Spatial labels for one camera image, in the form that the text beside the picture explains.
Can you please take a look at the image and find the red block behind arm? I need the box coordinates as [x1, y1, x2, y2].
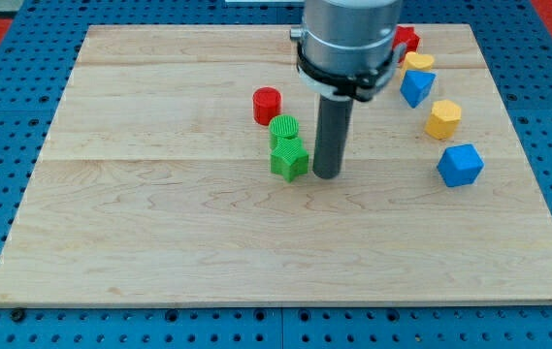
[392, 25, 420, 63]

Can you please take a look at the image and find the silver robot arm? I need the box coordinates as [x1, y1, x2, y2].
[290, 0, 406, 102]

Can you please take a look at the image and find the green star block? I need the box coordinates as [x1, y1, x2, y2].
[270, 138, 309, 182]

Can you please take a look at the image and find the green cylinder block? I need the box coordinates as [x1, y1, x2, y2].
[269, 114, 299, 149]

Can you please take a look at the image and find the red cylinder block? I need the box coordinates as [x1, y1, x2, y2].
[252, 86, 282, 126]

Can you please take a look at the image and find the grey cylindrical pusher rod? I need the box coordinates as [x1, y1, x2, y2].
[312, 96, 354, 179]

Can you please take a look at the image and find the wooden board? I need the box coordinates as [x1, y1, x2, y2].
[0, 24, 552, 308]

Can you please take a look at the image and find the blue triangular block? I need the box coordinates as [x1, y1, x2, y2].
[400, 70, 437, 109]

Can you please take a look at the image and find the yellow hexagon block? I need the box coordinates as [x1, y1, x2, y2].
[424, 100, 462, 140]

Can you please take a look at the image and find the yellow heart block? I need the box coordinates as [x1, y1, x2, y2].
[400, 51, 435, 79]

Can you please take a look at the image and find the blue cube block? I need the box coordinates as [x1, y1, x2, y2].
[437, 143, 484, 187]

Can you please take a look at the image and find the black clamp ring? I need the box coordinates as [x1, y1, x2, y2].
[296, 41, 407, 103]

